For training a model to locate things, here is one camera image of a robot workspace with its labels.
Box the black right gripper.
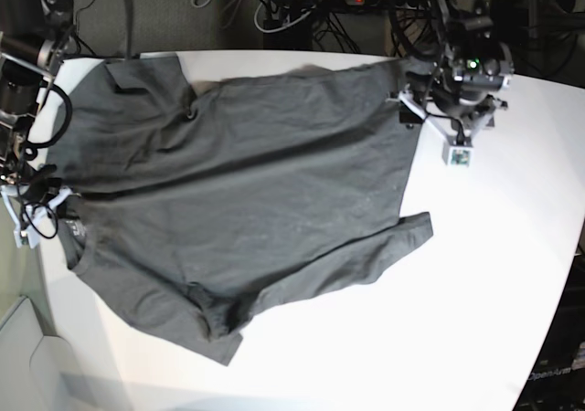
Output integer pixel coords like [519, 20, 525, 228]
[8, 163, 63, 228]

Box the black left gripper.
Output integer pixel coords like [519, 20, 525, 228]
[402, 84, 490, 117]

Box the dark grey t-shirt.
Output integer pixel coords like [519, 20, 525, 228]
[47, 57, 433, 365]

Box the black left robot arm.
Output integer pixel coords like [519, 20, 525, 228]
[389, 0, 515, 149]

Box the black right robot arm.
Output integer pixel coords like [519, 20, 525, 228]
[1, 0, 74, 228]

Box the grey tray corner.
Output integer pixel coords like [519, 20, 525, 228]
[1, 297, 87, 410]

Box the white cable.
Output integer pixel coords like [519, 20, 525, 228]
[253, 0, 316, 34]

